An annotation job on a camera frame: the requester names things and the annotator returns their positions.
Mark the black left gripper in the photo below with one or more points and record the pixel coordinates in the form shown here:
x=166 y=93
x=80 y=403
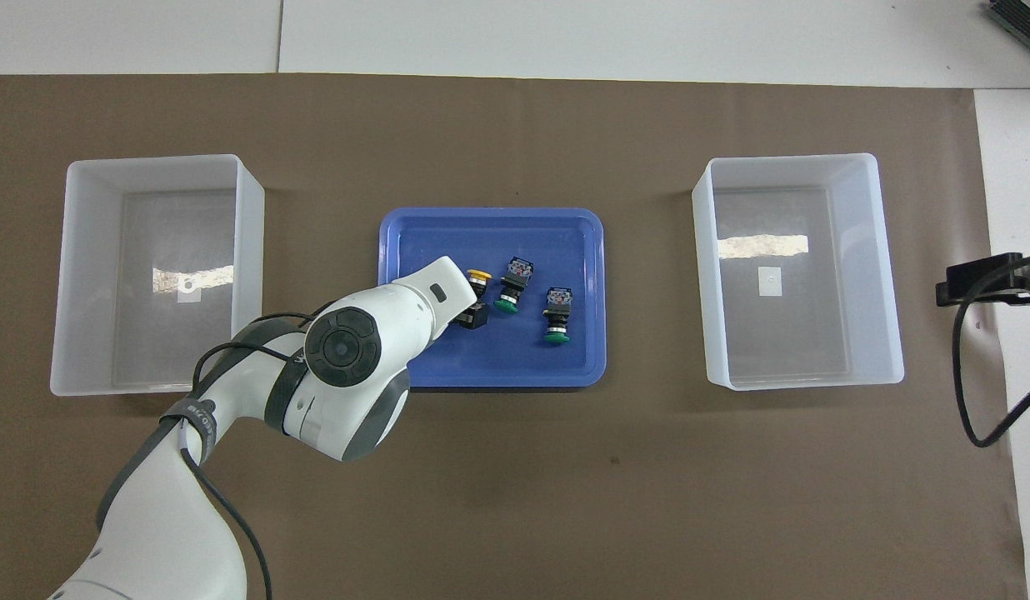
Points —
x=473 y=317

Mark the yellow push button switch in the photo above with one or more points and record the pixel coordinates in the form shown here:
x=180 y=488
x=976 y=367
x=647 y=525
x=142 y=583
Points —
x=479 y=275

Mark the green push button switch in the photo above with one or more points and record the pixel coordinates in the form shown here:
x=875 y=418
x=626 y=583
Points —
x=512 y=285
x=557 y=312

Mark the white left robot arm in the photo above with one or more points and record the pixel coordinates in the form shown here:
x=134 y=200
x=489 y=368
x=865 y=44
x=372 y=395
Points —
x=348 y=350

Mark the blue plastic tray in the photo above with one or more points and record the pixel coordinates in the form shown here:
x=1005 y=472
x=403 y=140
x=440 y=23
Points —
x=523 y=358

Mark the translucent white plastic box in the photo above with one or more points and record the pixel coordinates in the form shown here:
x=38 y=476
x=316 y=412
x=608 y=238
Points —
x=873 y=333
x=90 y=333

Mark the brown paper table mat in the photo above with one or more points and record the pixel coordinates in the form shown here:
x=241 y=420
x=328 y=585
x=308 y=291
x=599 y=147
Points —
x=515 y=500

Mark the small white paper label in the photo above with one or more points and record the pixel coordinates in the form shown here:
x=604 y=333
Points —
x=769 y=282
x=187 y=290

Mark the dark finned metal device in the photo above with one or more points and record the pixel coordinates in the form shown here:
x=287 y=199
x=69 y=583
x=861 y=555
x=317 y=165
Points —
x=1023 y=18

